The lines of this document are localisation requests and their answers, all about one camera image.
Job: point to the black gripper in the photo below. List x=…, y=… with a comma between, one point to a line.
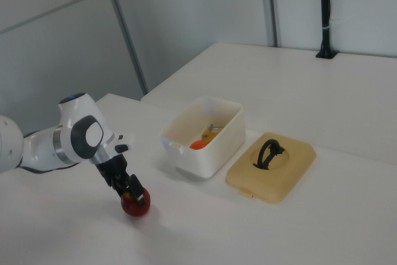
x=111, y=167

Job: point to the red apple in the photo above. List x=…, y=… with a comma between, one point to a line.
x=133, y=207

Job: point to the orange fruit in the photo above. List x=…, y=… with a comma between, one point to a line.
x=198, y=145

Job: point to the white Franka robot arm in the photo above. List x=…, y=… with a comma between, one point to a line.
x=74, y=125

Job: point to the white plastic container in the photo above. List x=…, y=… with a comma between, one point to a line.
x=198, y=162

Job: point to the yellow toy banana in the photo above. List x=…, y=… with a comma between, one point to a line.
x=211, y=136

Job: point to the black pole with base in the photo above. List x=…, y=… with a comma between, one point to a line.
x=325, y=13

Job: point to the grey slanted partition post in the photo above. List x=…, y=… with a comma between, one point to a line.
x=124, y=29

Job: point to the grey upright partition post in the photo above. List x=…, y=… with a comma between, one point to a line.
x=269, y=7

